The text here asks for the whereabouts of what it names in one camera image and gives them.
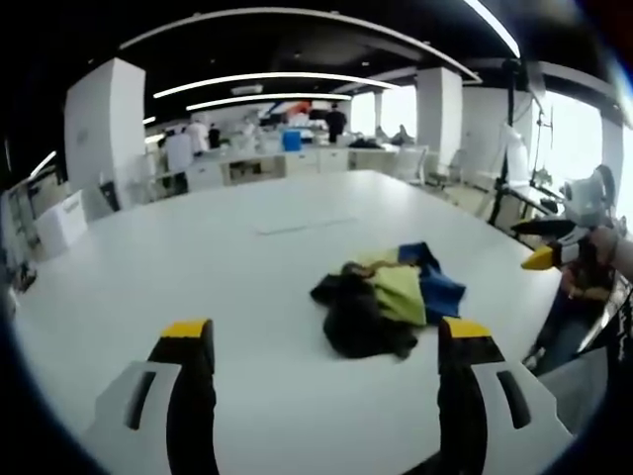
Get person's right hand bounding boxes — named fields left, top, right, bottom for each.
left=590, top=225, right=622, bottom=268

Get white cardboard box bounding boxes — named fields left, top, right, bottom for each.
left=33, top=196, right=91, bottom=259

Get black tripod stand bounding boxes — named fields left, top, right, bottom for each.
left=487, top=57, right=526, bottom=230

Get white office chair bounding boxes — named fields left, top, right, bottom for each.
left=394, top=144, right=429, bottom=185

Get white counter cabinets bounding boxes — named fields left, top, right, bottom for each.
left=186, top=146, right=400, bottom=193

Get person's legs in jeans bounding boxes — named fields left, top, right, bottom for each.
left=533, top=246, right=617, bottom=375

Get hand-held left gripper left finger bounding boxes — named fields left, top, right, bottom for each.
left=81, top=319, right=222, bottom=475

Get person's shoe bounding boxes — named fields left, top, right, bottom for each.
left=522, top=345, right=547, bottom=371

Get white covered device on stand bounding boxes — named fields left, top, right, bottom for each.
left=496, top=122, right=534, bottom=187

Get long ceiling light strip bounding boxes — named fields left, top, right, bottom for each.
left=151, top=71, right=400, bottom=99
left=185, top=91, right=354, bottom=112
left=464, top=0, right=521, bottom=59

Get black green blue garment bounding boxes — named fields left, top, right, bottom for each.
left=310, top=240, right=469, bottom=360

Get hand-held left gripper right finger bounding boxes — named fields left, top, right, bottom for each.
left=434, top=316, right=575, bottom=475

